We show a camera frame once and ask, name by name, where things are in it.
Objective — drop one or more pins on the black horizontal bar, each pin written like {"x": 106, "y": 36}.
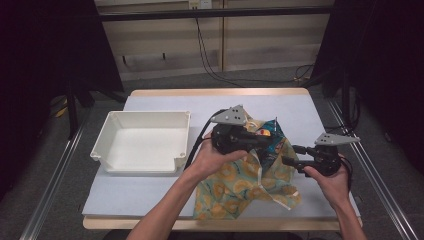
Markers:
{"x": 216, "y": 13}

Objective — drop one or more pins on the blue snack packet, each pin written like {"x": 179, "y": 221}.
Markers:
{"x": 279, "y": 133}

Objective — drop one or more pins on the orange print cloth bag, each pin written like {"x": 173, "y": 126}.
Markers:
{"x": 233, "y": 190}

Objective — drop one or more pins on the black metal stand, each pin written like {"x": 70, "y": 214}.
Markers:
{"x": 346, "y": 100}
{"x": 71, "y": 110}

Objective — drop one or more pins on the person's left hand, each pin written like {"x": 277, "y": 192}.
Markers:
{"x": 208, "y": 161}

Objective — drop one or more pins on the metal floor rail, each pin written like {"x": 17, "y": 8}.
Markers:
{"x": 376, "y": 176}
{"x": 50, "y": 190}

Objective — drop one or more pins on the light blue table mat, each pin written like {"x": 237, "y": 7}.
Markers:
{"x": 140, "y": 196}

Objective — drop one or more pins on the white plastic tray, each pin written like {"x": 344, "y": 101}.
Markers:
{"x": 146, "y": 143}

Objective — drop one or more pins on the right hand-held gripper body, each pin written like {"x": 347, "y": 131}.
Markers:
{"x": 328, "y": 156}

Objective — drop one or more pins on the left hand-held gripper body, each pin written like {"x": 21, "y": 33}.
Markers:
{"x": 230, "y": 116}

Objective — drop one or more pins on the black curtain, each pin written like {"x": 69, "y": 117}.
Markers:
{"x": 40, "y": 66}
{"x": 390, "y": 66}

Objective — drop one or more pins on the person's right hand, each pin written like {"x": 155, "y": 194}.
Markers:
{"x": 330, "y": 190}

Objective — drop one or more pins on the yellow floor marker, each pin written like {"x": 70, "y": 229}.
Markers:
{"x": 61, "y": 112}

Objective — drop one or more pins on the wooden table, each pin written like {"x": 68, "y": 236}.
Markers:
{"x": 216, "y": 91}

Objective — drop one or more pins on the white wall outlet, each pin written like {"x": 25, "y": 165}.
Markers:
{"x": 200, "y": 3}

